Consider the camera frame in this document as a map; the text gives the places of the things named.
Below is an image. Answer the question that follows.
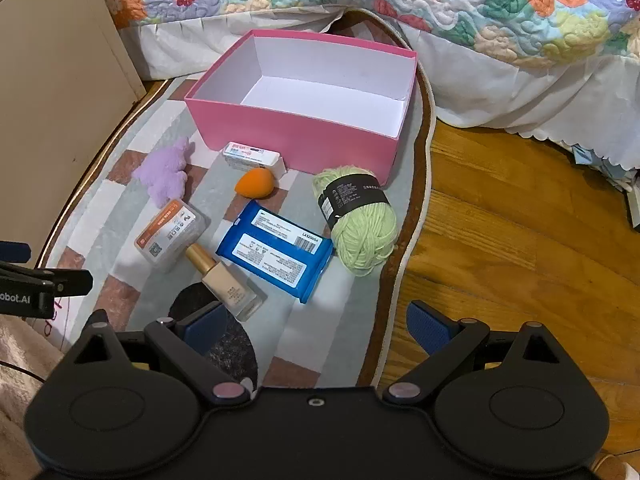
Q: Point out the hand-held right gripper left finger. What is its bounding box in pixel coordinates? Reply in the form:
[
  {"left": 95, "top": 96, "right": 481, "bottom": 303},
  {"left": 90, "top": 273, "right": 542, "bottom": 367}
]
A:
[{"left": 65, "top": 302, "right": 255, "bottom": 406}]

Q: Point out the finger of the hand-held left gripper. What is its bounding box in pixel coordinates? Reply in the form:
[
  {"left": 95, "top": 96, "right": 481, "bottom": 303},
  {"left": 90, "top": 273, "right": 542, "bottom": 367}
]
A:
[
  {"left": 49, "top": 268, "right": 94, "bottom": 297},
  {"left": 0, "top": 241, "right": 32, "bottom": 264}
]

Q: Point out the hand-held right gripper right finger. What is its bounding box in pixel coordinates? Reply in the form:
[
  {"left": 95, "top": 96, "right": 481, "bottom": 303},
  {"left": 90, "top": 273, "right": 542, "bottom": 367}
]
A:
[{"left": 381, "top": 300, "right": 576, "bottom": 404}]

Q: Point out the foundation bottle with gold cap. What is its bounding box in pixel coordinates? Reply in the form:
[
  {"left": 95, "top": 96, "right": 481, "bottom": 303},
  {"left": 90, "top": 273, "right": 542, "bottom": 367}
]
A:
[{"left": 185, "top": 242, "right": 268, "bottom": 322}]

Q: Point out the blue wet wipes packet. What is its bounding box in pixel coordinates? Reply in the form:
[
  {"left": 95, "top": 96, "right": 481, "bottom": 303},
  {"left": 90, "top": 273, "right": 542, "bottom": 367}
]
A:
[{"left": 216, "top": 200, "right": 334, "bottom": 304}]

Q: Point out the clear box with orange label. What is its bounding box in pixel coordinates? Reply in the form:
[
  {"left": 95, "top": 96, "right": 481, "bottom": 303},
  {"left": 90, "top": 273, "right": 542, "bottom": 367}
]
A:
[{"left": 134, "top": 198, "right": 207, "bottom": 274}]

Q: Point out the green yarn ball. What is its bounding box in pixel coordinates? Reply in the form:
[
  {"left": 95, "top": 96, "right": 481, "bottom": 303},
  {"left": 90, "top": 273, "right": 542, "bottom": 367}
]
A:
[{"left": 312, "top": 164, "right": 399, "bottom": 277}]

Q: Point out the purple plush toy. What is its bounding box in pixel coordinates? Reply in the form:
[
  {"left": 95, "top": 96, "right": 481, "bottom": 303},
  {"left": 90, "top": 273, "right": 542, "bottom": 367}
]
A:
[{"left": 131, "top": 139, "right": 197, "bottom": 209}]

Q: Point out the orange makeup sponge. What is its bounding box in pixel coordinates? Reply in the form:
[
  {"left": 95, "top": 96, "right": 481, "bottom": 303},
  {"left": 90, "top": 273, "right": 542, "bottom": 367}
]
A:
[{"left": 233, "top": 167, "right": 276, "bottom": 199}]

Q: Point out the white tissue packet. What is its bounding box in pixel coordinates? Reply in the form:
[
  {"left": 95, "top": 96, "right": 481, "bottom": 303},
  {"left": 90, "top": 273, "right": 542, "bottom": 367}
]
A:
[{"left": 222, "top": 141, "right": 287, "bottom": 180}]

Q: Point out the pink cardboard box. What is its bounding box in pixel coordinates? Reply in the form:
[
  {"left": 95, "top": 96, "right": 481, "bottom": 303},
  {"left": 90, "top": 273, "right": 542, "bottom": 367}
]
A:
[{"left": 184, "top": 29, "right": 418, "bottom": 188}]

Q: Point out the pink fluffy cloth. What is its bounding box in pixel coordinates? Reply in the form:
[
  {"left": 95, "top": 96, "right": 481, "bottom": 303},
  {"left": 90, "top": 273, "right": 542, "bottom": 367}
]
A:
[{"left": 0, "top": 310, "right": 66, "bottom": 480}]

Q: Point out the checkered rug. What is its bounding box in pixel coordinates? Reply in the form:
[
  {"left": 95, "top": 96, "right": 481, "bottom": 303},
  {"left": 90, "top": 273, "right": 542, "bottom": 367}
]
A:
[{"left": 32, "top": 7, "right": 436, "bottom": 391}]

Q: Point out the clutter under bed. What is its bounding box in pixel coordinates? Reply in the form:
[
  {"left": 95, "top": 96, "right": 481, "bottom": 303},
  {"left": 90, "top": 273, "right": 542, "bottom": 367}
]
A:
[{"left": 570, "top": 140, "right": 640, "bottom": 233}]

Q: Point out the floral quilted bedspread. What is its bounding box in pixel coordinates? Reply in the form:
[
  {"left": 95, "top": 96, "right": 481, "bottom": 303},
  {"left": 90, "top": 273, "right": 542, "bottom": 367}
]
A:
[{"left": 117, "top": 2, "right": 640, "bottom": 171}]

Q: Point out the black cable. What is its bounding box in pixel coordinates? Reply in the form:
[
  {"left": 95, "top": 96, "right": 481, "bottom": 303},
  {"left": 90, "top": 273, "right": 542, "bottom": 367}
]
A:
[{"left": 0, "top": 359, "right": 49, "bottom": 382}]

